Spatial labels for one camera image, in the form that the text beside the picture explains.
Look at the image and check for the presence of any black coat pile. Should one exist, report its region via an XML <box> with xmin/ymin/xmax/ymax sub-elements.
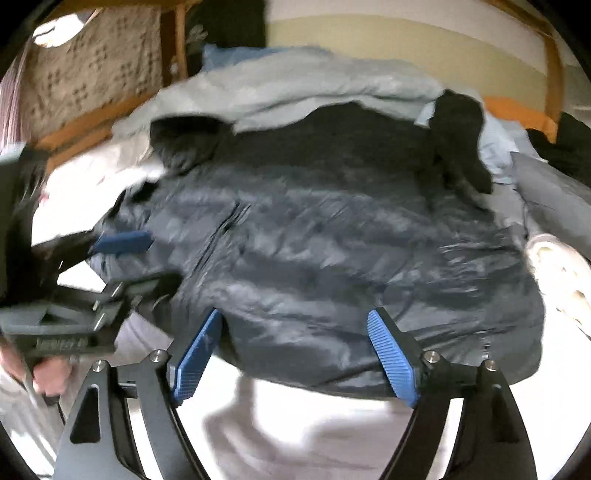
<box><xmin>527</xmin><ymin>112</ymin><xmax>591</xmax><ymax>187</ymax></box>

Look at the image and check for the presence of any light blue grey duvet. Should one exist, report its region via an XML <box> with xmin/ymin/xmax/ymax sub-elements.
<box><xmin>112</xmin><ymin>45</ymin><xmax>521</xmax><ymax>186</ymax></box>

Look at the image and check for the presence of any patterned beige curtain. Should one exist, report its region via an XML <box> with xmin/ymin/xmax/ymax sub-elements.
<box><xmin>20</xmin><ymin>6</ymin><xmax>162</xmax><ymax>139</ymax></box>

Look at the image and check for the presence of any person's left hand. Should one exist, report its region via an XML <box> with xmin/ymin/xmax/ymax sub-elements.
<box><xmin>1</xmin><ymin>339</ymin><xmax>73</xmax><ymax>397</ymax></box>

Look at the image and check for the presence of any cream folded garment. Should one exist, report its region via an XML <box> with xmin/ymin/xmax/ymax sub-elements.
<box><xmin>525</xmin><ymin>234</ymin><xmax>590</xmax><ymax>337</ymax></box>

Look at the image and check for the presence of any grey folded garment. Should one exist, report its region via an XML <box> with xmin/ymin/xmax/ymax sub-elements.
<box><xmin>512</xmin><ymin>153</ymin><xmax>590</xmax><ymax>260</ymax></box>

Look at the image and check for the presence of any blue pillow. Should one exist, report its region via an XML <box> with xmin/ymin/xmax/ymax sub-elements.
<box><xmin>202</xmin><ymin>44</ymin><xmax>279</xmax><ymax>72</ymax></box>

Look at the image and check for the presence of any orange pillow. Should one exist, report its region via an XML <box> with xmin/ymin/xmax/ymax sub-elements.
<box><xmin>484</xmin><ymin>96</ymin><xmax>558</xmax><ymax>143</ymax></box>

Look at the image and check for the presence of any wooden bed frame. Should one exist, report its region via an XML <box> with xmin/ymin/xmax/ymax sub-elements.
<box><xmin>34</xmin><ymin>0</ymin><xmax>567</xmax><ymax>174</ymax></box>

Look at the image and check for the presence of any black hanging garment bag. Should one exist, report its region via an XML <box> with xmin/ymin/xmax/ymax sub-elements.
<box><xmin>185</xmin><ymin>0</ymin><xmax>266</xmax><ymax>76</ymax></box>

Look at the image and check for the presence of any black puffer down jacket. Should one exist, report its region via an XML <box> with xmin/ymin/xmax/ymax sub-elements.
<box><xmin>90</xmin><ymin>91</ymin><xmax>544</xmax><ymax>397</ymax></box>

